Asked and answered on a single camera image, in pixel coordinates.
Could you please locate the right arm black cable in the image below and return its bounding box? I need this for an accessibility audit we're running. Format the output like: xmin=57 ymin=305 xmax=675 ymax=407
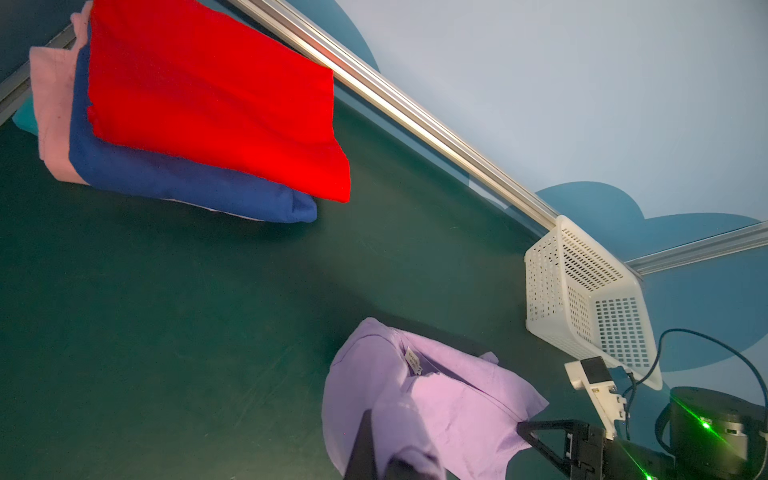
xmin=621 ymin=327 xmax=768 ymax=433

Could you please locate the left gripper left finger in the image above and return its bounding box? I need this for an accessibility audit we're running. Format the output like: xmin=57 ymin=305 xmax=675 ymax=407
xmin=344 ymin=410 xmax=379 ymax=480

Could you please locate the white plastic laundry basket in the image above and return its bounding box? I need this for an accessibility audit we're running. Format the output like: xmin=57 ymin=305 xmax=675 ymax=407
xmin=524 ymin=215 xmax=663 ymax=390

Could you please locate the right slanted aluminium post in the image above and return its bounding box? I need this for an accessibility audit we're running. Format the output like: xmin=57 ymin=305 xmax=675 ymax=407
xmin=625 ymin=221 xmax=767 ymax=277

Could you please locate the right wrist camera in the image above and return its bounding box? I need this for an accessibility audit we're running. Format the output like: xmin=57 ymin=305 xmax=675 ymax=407
xmin=564 ymin=356 xmax=627 ymax=440

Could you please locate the folded pink t shirt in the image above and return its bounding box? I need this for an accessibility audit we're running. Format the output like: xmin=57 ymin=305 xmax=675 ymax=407
xmin=29 ymin=1 xmax=93 ymax=185

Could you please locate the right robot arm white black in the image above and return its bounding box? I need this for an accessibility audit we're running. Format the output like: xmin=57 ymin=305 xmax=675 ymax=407
xmin=517 ymin=387 xmax=767 ymax=479

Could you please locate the folded blue t shirt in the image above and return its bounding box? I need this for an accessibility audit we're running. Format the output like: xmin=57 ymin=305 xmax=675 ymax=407
xmin=69 ymin=45 xmax=318 ymax=224

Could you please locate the rear horizontal aluminium bar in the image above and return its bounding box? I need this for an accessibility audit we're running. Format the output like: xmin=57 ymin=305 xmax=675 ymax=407
xmin=233 ymin=1 xmax=557 ymax=231

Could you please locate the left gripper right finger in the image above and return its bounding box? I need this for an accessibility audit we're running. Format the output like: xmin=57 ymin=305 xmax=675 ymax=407
xmin=384 ymin=458 xmax=444 ymax=480

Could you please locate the purple t shirt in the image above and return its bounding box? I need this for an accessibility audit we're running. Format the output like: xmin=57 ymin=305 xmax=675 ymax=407
xmin=322 ymin=317 xmax=548 ymax=479

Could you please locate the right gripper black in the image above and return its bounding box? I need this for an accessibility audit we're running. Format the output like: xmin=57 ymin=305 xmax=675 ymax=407
xmin=517 ymin=418 xmax=619 ymax=480

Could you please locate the folded teal t shirt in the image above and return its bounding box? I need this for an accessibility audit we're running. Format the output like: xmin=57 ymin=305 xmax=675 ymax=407
xmin=12 ymin=97 xmax=39 ymax=136

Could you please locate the folded red t shirt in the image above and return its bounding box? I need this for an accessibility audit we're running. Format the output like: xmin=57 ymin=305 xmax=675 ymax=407
xmin=88 ymin=0 xmax=351 ymax=203

